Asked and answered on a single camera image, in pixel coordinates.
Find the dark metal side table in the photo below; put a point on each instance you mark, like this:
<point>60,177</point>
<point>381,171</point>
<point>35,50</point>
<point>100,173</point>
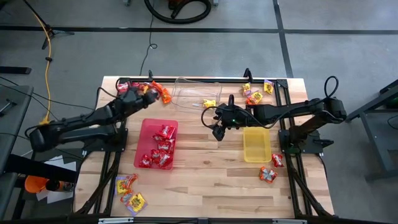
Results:
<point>379,137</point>

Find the white paper sheets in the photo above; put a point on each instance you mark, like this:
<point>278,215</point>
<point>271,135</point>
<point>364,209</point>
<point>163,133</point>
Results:
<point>57,196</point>

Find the black tripod stand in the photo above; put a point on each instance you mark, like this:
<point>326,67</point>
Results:
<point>63,32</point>

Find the yellow plastic bin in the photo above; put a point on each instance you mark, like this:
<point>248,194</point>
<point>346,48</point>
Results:
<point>258,146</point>

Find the black table clamp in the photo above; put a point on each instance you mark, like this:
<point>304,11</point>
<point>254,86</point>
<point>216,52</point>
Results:
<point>247,74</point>
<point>150,74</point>

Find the black diagonal beam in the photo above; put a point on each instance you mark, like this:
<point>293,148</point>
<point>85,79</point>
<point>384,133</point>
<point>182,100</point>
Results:
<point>40,168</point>

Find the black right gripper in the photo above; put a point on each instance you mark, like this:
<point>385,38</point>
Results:
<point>233,116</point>

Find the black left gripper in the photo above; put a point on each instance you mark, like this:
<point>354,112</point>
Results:
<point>130,99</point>

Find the red candy packet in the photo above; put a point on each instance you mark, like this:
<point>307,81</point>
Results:
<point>155,154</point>
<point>136,85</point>
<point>277,160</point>
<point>168,131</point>
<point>164,160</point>
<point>157,137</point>
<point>122,88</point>
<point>166,145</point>
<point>145,161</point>

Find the small grey hand tool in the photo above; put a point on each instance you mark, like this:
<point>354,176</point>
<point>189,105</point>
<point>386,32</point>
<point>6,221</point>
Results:
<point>6,107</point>

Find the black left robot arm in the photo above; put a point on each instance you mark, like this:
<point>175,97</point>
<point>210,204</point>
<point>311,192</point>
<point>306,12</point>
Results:
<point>77,124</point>

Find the black aluminium table frame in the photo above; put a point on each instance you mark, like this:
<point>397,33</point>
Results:
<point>230,80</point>

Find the grey side table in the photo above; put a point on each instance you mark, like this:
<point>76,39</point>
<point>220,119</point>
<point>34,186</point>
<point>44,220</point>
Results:
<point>15,118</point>

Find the grey caster wheel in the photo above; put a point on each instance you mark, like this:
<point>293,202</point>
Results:
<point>214,2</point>

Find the black floor strip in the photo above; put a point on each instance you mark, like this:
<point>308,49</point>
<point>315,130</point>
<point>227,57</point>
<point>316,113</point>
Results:
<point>15,70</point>

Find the dark drink bottle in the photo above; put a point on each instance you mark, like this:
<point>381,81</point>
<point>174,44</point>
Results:
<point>60,185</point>

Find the orange plastic cup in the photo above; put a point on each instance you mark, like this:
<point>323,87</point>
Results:
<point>35,184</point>

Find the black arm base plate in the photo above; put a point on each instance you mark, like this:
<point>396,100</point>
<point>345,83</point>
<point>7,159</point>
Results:
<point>314,143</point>
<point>105,146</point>

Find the silver metal bracket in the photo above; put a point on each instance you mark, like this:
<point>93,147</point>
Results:
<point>289,221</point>
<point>115,220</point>

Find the clear plastic bin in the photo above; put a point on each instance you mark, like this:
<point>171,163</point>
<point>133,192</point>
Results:
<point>192,93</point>

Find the orange candy packet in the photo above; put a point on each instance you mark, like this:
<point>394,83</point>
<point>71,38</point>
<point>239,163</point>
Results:
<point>268,175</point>
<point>157,87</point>
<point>131,181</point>
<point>166,96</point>
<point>255,99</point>
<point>126,196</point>

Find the pink plastic bin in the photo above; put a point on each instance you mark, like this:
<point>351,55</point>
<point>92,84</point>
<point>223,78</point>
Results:
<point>143,133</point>

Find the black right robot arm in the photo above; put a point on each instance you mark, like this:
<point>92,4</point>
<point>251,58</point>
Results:
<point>280,110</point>

